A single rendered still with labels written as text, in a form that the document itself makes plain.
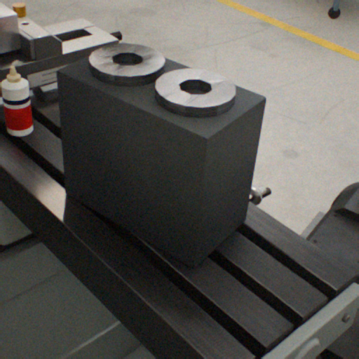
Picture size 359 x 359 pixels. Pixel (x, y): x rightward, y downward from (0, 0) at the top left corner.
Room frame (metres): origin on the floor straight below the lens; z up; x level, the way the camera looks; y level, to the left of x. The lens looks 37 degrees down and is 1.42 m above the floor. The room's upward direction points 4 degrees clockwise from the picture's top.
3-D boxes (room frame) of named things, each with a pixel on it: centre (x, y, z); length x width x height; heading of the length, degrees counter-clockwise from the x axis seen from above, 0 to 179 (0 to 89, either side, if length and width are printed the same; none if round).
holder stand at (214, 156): (0.60, 0.03, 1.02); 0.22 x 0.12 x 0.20; 55
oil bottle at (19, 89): (0.76, 0.26, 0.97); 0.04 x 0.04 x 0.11
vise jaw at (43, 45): (0.93, 0.28, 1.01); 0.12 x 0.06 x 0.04; 42
